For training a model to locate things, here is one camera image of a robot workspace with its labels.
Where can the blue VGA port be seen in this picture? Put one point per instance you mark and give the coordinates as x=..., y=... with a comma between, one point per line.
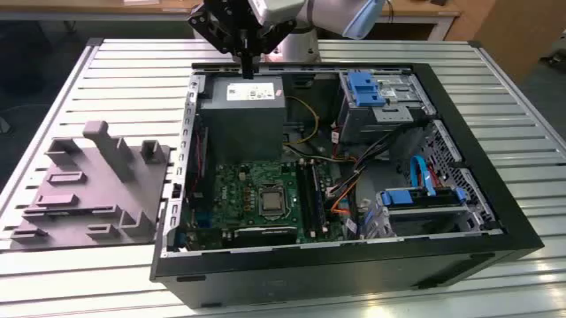
x=181, y=240

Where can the silver CPU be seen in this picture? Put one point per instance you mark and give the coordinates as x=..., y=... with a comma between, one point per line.
x=270, y=202

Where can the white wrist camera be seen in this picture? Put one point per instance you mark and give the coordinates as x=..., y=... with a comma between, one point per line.
x=274, y=11

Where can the green motherboard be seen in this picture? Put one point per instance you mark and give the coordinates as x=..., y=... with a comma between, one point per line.
x=239, y=175

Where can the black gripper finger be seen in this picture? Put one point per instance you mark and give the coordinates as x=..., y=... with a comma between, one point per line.
x=276, y=36
x=212, y=33

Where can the CPU socket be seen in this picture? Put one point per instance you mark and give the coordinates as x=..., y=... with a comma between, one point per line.
x=271, y=187

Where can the long wooden desk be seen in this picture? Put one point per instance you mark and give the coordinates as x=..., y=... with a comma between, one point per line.
x=132, y=8

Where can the silver drive cage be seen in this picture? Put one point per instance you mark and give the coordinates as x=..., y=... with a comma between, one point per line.
x=388, y=116

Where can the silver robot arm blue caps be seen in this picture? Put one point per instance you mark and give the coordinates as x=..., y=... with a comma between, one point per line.
x=300, y=46

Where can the black open PC case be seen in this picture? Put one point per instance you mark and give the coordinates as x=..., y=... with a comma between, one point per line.
x=310, y=275

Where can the grey parts rack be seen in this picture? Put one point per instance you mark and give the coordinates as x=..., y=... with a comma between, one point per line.
x=111, y=198

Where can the black RAM slot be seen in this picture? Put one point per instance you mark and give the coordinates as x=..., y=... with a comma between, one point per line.
x=303, y=198

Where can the white label sticker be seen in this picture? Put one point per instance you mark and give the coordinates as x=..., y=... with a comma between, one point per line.
x=250, y=92

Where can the blue drive latch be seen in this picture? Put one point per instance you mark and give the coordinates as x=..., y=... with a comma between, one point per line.
x=362, y=96

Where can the wooden cabinet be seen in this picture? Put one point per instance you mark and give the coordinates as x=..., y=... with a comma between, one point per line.
x=509, y=33

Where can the black chair caster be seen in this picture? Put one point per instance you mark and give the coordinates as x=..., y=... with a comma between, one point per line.
x=554, y=59

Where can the black graphics card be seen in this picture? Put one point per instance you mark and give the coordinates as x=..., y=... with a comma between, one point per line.
x=264, y=236

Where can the grey power supply unit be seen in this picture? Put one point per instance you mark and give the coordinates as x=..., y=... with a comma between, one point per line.
x=243, y=132

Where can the hard disk in blue carrier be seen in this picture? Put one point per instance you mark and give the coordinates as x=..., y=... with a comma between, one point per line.
x=398, y=198

